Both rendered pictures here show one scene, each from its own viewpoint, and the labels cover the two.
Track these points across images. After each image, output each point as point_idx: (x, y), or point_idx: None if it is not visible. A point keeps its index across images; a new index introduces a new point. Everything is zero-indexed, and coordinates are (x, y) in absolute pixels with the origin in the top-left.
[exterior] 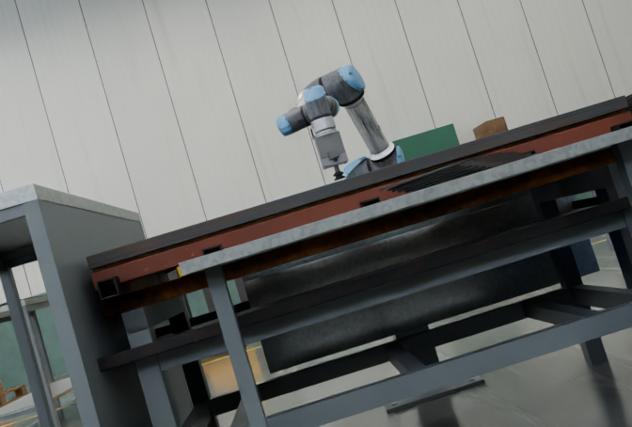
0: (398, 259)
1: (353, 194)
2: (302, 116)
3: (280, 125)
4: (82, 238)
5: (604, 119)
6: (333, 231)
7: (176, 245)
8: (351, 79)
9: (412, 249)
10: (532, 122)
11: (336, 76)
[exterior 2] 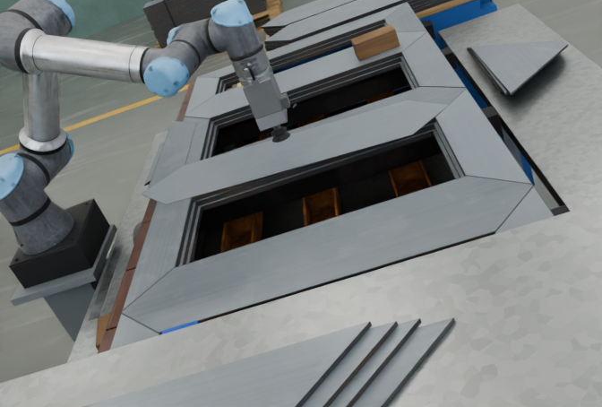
0: (198, 256)
1: None
2: (197, 56)
3: (179, 76)
4: None
5: None
6: (428, 177)
7: None
8: (71, 12)
9: (198, 238)
10: (423, 25)
11: (50, 7)
